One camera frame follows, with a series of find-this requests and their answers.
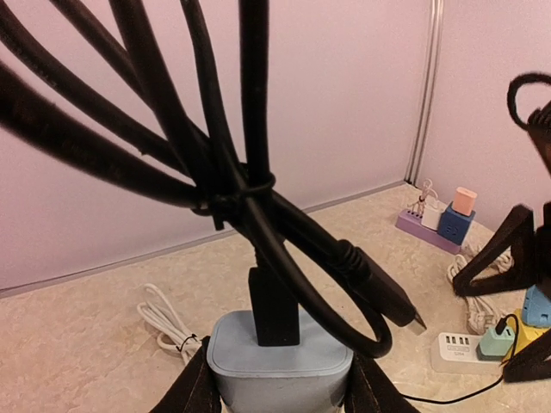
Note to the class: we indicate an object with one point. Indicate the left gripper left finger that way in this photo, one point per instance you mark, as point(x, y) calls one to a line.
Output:
point(368, 388)

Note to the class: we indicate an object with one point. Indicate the pink charger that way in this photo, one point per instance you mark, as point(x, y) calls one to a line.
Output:
point(464, 200)

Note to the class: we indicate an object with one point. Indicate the dark blue cube socket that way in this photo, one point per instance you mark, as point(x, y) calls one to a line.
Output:
point(453, 225)

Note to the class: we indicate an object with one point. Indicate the blue rounded charger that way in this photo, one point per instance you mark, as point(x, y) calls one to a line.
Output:
point(536, 308)

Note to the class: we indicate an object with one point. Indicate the white USB charger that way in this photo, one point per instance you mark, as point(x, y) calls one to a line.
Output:
point(431, 218)

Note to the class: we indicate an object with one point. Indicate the yellow cube socket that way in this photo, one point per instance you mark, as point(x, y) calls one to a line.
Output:
point(525, 334)

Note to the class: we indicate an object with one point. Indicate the purple power strip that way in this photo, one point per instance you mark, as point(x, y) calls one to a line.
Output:
point(410, 222)

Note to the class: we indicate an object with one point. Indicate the teal USB charger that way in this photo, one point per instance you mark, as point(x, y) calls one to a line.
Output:
point(494, 346)

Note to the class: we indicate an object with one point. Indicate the light blue charger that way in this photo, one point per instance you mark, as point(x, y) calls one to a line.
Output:
point(308, 377)

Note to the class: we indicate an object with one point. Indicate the white power strip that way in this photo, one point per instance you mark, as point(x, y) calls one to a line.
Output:
point(456, 353)

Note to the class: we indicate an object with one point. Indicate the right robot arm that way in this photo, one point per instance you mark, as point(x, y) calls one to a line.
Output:
point(529, 245)

